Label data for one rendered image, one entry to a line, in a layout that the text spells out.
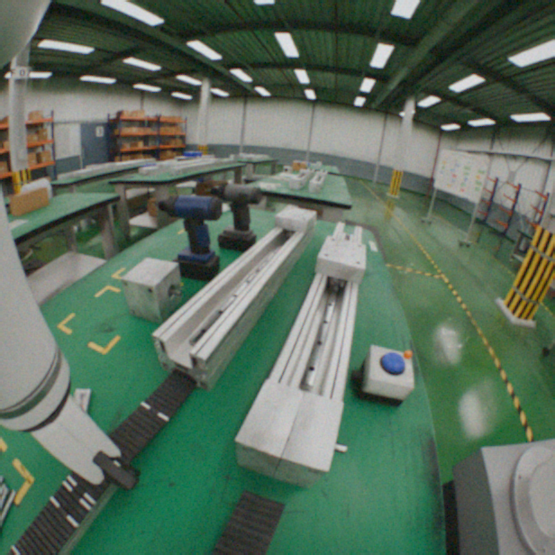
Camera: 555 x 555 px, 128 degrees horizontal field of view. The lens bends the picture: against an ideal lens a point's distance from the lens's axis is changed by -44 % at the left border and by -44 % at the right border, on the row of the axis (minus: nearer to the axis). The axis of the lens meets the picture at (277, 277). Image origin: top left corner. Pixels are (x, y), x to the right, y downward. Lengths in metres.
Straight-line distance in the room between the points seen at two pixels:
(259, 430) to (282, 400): 0.05
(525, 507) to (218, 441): 0.44
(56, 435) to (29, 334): 0.08
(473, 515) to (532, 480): 0.10
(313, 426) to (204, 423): 0.17
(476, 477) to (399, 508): 0.11
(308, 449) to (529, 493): 0.33
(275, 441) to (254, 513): 0.10
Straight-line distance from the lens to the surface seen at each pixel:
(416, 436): 0.45
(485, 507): 0.41
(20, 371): 0.18
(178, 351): 0.41
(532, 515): 0.44
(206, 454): 0.37
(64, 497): 0.38
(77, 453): 0.24
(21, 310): 0.17
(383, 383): 0.40
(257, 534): 0.31
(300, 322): 0.41
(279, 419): 0.28
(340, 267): 0.55
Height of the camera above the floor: 1.13
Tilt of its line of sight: 30 degrees down
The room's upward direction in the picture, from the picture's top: 7 degrees clockwise
